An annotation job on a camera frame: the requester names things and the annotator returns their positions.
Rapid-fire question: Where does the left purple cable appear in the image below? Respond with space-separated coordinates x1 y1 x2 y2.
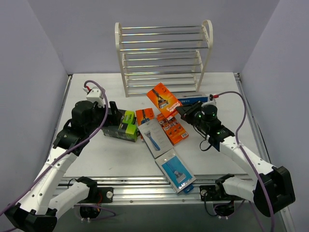
0 80 116 232

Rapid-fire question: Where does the orange Gillette Fusion5 razor box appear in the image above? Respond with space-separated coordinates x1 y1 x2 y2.
146 83 182 120

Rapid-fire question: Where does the aluminium rail base frame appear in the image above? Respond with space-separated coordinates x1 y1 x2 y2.
55 72 268 205

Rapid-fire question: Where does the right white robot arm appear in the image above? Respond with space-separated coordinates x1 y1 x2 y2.
176 101 295 217

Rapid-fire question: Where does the Harry's blade cartridge pack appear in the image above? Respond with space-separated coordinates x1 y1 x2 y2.
155 149 196 194

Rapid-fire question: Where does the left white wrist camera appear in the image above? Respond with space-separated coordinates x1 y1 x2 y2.
83 87 104 108

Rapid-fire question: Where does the black green Gillette Labs carton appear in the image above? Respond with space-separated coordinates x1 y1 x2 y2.
102 123 138 142

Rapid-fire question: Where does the grey Harry's box blue razor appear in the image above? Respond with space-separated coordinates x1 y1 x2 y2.
138 118 173 159

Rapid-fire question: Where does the white chrome-bar shelf rack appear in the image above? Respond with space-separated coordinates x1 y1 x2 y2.
114 20 213 97

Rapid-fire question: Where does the purple cable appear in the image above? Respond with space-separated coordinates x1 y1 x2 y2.
210 91 278 232
0 80 116 232

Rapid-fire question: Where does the green black Gillette Labs box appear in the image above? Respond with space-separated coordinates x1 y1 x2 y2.
108 109 136 126

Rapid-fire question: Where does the orange Gillette styler box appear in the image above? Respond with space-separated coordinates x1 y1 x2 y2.
156 114 189 145

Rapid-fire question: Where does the small orange Gillette razor box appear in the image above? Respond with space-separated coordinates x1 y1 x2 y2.
135 108 155 142

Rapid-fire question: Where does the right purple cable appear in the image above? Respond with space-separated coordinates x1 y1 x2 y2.
210 91 278 232

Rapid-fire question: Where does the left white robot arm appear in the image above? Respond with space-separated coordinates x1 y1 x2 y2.
4 101 122 232

